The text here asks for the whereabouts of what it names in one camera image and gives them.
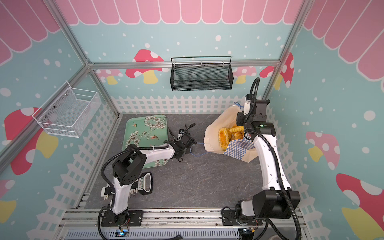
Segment black metal tongs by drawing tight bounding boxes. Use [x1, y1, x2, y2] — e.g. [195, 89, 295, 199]
[168, 128, 185, 162]

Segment black tool rack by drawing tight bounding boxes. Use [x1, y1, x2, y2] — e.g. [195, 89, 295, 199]
[101, 172, 154, 200]

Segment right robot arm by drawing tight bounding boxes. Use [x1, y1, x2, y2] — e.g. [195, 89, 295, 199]
[236, 78, 302, 240]

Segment black mesh wall basket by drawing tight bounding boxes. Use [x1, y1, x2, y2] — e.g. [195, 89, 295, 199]
[170, 56, 234, 91]

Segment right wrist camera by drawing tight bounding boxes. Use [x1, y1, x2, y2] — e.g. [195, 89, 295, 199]
[243, 94, 252, 116]

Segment checkered paper bag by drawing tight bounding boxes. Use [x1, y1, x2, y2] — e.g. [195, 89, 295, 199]
[203, 105, 259, 163]

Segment green floral tray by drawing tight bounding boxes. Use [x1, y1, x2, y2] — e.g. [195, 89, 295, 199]
[122, 115, 168, 151]

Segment rectangular crusty pastry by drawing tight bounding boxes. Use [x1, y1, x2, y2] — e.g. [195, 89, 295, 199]
[219, 128, 232, 151]

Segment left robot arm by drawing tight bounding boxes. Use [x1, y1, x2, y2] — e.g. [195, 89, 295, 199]
[98, 129, 197, 227]

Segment white wire wall basket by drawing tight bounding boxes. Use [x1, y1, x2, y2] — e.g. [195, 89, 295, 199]
[32, 82, 102, 138]

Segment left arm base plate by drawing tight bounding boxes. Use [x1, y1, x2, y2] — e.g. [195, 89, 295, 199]
[101, 210, 144, 227]

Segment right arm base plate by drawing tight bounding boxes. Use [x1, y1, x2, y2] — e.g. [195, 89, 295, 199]
[221, 207, 263, 227]

